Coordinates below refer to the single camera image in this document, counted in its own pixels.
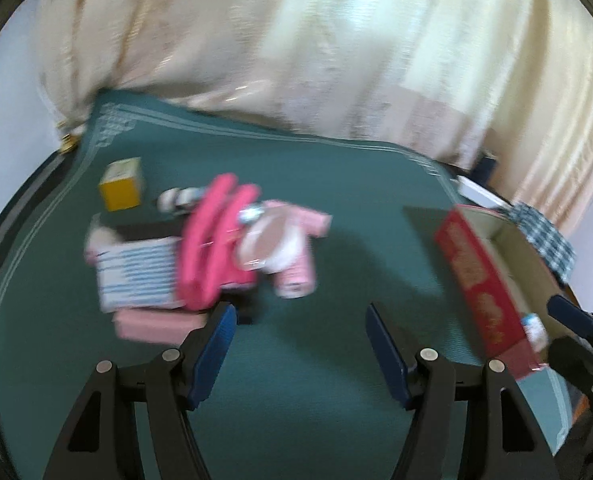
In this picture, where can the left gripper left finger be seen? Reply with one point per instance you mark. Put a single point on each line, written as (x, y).
(100, 437)

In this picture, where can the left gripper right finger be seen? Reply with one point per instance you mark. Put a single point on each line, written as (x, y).
(481, 404)

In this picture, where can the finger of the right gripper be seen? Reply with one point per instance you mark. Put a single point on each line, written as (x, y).
(566, 313)
(574, 362)

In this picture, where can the white blue orange medicine box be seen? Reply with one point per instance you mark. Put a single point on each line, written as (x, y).
(535, 331)

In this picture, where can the white blue printed packet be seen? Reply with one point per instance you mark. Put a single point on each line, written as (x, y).
(140, 274)

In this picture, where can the pink foam bendy roller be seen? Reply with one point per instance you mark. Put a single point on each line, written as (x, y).
(205, 265)

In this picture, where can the small pink hair roller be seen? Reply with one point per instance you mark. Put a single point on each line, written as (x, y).
(299, 279)

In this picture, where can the silver blue tube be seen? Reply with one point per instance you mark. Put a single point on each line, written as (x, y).
(250, 214)

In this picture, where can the blue plaid folded cloth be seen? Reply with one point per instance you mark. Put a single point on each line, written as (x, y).
(555, 250)

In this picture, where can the white power strip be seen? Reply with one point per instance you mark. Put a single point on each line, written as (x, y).
(479, 195)

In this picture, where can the dark blue thread spool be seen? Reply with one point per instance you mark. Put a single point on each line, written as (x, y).
(484, 168)

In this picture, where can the green table mat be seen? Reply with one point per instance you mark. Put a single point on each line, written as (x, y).
(300, 394)

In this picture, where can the black white panda figurine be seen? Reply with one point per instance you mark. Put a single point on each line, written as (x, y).
(179, 200)

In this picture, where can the yellow small box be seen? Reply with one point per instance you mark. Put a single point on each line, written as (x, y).
(121, 184)

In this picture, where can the beige patterned curtain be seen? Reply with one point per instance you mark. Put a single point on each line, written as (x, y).
(445, 78)

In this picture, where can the gold curtain tieback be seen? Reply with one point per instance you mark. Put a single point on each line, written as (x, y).
(69, 137)

